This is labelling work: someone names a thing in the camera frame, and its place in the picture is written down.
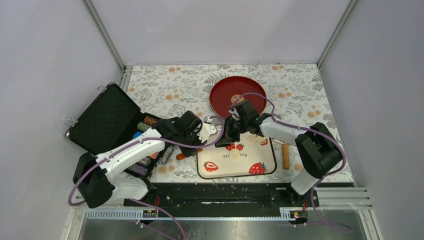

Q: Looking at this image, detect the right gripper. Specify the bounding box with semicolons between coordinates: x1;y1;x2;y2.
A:
215;116;249;146

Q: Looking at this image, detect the scraper with wooden handle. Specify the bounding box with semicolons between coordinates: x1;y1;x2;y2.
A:
175;148;203;161

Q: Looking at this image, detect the red round lacquer tray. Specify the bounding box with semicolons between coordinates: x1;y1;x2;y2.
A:
209;76;266;119

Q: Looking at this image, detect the strawberry print tray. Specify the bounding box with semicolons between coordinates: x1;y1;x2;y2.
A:
196;133;277;179

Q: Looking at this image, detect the wooden dough roller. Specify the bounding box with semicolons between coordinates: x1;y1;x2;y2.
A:
273;138;290;170

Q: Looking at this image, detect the metal ring cutter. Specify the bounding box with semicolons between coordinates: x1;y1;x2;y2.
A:
221;117;234;132

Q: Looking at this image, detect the white dough ball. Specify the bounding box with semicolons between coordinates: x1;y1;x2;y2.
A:
247;134;267;143

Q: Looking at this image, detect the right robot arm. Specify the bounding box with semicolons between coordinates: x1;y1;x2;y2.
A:
214;100;346;206

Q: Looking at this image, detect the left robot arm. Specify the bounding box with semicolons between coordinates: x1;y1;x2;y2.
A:
67;111;224;209

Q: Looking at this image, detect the blue poker chip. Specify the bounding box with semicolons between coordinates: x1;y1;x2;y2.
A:
133;132;143;139

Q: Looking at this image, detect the floral tablecloth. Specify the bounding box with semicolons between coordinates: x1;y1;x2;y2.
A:
124;63;342;183

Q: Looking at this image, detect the black poker chip case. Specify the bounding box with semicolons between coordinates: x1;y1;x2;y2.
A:
64;82;176;178

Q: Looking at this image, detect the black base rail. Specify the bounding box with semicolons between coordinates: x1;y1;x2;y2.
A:
142;183;320;218

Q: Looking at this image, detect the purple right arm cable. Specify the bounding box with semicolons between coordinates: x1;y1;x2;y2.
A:
228;92;353;233

